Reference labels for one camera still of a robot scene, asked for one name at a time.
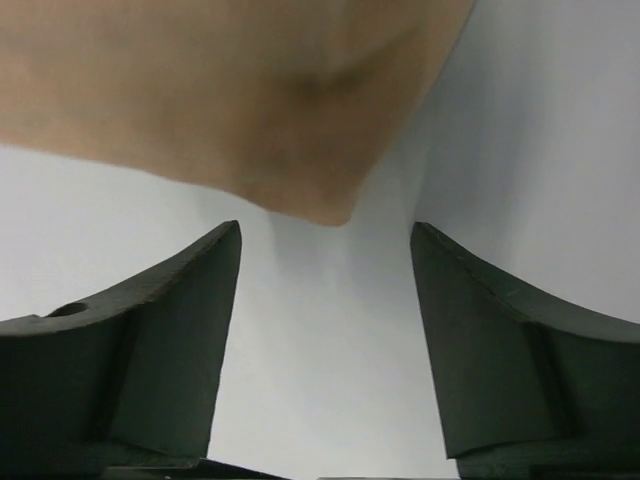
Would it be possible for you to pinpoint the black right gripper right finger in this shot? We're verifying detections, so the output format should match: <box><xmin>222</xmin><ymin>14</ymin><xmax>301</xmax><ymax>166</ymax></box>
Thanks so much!
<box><xmin>411</xmin><ymin>223</ymin><xmax>639</xmax><ymax>479</ymax></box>

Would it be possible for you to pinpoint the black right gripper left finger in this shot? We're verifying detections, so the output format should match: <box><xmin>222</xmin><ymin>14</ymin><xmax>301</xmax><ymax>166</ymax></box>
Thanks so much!
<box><xmin>1</xmin><ymin>221</ymin><xmax>242</xmax><ymax>470</ymax></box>

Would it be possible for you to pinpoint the beige t shirt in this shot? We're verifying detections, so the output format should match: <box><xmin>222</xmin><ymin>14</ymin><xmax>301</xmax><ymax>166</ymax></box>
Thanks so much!
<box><xmin>1</xmin><ymin>1</ymin><xmax>472</xmax><ymax>226</ymax></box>

